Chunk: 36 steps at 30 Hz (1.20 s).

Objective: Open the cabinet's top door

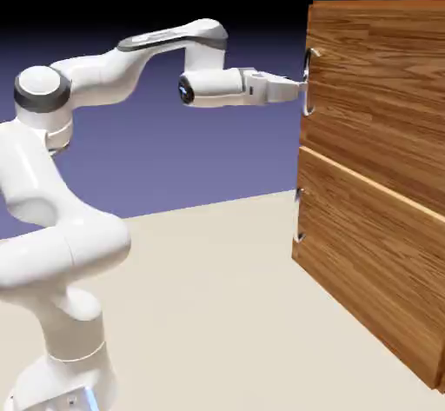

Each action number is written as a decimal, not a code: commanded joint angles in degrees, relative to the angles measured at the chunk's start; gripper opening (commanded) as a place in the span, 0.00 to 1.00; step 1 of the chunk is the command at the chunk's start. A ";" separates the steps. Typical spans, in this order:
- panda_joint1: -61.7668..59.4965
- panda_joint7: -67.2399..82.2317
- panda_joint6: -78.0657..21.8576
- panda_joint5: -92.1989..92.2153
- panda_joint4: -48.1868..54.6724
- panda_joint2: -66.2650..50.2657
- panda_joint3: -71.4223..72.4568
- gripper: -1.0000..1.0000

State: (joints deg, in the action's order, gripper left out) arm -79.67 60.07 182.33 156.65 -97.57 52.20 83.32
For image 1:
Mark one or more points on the small wooden cabinet door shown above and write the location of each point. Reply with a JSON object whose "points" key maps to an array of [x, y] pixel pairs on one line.
{"points": [[368, 265]]}

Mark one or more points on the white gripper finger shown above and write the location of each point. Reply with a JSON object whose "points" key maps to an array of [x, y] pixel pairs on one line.
{"points": [[302, 86]]}

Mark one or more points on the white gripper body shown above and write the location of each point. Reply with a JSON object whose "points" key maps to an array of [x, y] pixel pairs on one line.
{"points": [[281, 90]]}

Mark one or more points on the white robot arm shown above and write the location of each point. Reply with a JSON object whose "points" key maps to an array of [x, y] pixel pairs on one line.
{"points": [[87, 77]]}

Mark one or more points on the wooden cabinet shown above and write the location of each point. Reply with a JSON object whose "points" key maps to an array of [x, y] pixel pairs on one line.
{"points": [[375, 181]]}

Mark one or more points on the large wooden cabinet door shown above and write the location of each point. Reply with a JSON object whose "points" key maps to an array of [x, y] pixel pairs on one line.
{"points": [[375, 105]]}

